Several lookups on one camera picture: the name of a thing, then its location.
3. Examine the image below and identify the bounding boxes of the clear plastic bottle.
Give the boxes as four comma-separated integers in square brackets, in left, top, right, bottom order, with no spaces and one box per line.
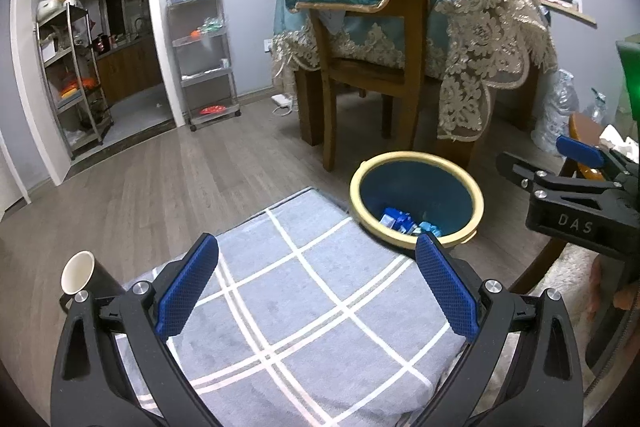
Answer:
[582,89,608,125]

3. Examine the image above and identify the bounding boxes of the large clear plastic bag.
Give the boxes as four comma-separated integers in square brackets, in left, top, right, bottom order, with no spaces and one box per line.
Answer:
[530,69,581,152]

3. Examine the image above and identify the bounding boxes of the grey checked blanket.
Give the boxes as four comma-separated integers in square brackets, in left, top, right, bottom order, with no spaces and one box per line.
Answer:
[112,187,466,427]

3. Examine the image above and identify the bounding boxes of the white fluffy rug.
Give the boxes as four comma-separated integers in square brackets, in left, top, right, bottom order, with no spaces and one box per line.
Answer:
[520,243,601,358]

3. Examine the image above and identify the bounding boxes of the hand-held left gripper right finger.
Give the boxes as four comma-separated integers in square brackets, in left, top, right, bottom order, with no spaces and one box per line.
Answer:
[415,234,586,427]

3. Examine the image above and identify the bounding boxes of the wooden dining chair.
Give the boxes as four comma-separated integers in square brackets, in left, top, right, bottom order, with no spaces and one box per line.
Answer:
[307,0,431,172]

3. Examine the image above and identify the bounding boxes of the green plastic object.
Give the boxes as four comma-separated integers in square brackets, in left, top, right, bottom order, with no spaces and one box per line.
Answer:
[616,39,640,158]

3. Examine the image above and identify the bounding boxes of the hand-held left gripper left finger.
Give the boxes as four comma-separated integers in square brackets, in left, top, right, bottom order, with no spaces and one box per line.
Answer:
[50,233,221,427]

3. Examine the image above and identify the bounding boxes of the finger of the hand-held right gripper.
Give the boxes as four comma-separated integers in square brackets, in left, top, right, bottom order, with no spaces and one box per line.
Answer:
[496,151,631,200]
[556,135,640,172]

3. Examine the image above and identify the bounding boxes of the black mug white inside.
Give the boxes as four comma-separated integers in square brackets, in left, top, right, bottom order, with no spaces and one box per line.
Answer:
[59,251,127,314]

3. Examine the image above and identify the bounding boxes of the person's right hand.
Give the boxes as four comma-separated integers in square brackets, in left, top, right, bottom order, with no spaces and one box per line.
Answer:
[589,256,640,314]

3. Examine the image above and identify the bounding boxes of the blue packet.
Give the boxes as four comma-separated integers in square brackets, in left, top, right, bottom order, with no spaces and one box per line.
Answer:
[378,207,418,235]

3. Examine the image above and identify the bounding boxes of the white rice cooker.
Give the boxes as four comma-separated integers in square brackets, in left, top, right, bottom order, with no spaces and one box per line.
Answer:
[37,0,83,20]

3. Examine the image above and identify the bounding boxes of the white trolley rack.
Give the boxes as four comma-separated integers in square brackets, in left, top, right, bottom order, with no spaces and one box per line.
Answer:
[164,0,242,130]

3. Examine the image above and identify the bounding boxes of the wooden kitchen cabinet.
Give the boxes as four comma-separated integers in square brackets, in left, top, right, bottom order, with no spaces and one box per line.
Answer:
[95,38,163,105]

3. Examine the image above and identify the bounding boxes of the metal shelf rack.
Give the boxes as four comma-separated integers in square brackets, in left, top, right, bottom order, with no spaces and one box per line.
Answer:
[35,0,115,158]

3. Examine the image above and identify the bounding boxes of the teal trash bin yellow rim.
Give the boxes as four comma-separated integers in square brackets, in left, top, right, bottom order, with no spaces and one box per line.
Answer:
[349,151,485,250]

